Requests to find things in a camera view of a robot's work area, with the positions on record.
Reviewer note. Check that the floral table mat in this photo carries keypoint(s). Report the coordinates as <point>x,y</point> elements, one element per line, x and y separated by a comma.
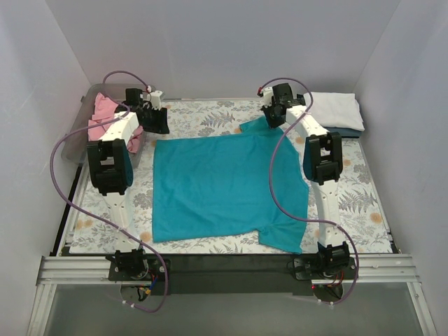
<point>360,210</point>

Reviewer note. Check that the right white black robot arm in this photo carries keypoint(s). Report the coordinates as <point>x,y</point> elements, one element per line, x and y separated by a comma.
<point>322,167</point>

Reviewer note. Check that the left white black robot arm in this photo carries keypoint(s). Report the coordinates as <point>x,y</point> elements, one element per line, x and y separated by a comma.
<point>114,136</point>

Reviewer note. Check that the clear plastic bin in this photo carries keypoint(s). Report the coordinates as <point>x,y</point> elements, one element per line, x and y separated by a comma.
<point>74,147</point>

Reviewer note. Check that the folded grey-blue t shirt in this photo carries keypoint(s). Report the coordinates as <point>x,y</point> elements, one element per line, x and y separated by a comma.
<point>346,132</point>

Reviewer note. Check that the folded white t shirt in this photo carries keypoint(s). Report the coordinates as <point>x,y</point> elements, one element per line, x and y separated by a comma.
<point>332,109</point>

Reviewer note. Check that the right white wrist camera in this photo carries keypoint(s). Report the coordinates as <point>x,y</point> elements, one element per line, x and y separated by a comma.
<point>266,94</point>

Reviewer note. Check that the pink t shirt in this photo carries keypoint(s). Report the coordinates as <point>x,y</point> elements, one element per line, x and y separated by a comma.
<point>104,110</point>

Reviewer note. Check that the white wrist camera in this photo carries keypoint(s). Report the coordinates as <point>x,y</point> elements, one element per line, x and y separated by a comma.
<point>266,94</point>
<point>155,98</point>

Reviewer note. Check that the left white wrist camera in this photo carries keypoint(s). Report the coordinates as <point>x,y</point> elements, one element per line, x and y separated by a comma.
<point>155,98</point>

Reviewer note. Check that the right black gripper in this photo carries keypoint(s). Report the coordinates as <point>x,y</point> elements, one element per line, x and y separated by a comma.
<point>274,114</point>

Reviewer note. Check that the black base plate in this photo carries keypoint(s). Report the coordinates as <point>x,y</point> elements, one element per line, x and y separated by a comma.
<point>191,274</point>

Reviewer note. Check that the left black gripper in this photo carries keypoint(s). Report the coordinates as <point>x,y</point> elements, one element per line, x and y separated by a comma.
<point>154,119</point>

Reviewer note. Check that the aluminium frame rail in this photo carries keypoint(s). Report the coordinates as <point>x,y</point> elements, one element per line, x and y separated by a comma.
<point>231,295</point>

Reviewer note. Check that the teal t shirt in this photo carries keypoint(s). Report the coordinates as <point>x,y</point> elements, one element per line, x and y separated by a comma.
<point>230,185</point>

